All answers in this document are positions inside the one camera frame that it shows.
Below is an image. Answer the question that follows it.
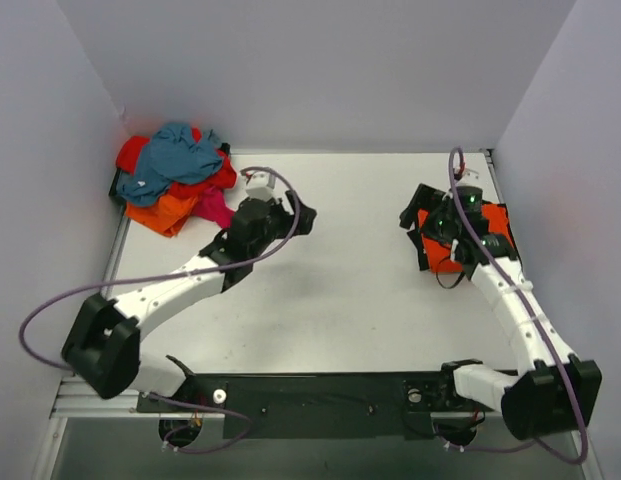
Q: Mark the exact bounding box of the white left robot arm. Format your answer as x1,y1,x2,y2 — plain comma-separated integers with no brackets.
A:
61,191,317,412

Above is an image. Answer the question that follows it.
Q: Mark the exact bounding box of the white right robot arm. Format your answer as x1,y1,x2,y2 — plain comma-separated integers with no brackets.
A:
399,184,602,440

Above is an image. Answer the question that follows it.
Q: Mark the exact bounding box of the black floral t-shirt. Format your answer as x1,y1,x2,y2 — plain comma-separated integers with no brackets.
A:
407,199,519,274

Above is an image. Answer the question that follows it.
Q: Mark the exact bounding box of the pink t-shirt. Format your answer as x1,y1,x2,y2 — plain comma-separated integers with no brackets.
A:
191,187,234,229

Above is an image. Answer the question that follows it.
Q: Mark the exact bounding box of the light orange t-shirt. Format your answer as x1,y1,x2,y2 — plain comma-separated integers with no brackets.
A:
125,194,199,238

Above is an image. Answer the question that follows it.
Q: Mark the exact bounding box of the blue t-shirt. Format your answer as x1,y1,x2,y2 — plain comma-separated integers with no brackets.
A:
117,122,223,207

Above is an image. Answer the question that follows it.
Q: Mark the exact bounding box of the red t-shirt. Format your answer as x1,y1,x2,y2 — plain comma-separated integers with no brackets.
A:
115,127,237,199

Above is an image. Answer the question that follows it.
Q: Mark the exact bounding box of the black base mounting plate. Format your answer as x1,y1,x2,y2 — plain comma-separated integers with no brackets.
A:
134,372,496,442

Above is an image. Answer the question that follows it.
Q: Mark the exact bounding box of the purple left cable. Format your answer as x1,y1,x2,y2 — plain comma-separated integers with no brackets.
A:
18,166,305,455

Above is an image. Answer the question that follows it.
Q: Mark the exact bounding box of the purple cable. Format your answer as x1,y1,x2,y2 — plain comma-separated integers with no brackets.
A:
18,166,305,455
434,146,590,466

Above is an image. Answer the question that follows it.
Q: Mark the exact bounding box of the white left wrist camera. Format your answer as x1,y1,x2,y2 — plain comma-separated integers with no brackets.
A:
244,171,276,202

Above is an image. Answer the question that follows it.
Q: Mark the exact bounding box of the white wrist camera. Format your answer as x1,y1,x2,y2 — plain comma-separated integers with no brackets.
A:
244,171,276,202
453,167,480,183

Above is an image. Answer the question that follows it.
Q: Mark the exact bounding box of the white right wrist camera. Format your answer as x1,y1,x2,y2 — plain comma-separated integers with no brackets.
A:
453,167,480,183

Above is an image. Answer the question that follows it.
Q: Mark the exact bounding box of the aluminium front rail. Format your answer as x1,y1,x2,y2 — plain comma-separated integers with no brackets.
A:
49,372,589,420

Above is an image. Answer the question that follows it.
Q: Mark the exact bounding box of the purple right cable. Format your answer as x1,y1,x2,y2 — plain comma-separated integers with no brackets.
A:
434,146,590,466

